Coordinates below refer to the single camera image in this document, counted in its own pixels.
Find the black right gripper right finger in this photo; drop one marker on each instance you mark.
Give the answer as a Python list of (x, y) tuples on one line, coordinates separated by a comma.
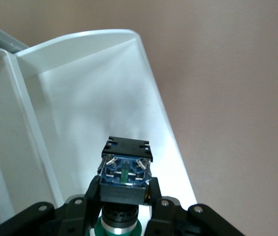
[(178, 221)]

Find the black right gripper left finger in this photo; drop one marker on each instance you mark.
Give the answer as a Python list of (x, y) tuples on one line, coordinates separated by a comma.
[(55, 221)]

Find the green push button switch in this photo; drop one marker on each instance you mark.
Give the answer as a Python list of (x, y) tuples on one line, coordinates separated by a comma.
[(125, 169)]

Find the white plastic drawer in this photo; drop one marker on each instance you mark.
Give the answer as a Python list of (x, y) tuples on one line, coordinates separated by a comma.
[(1, 123), (92, 98)]

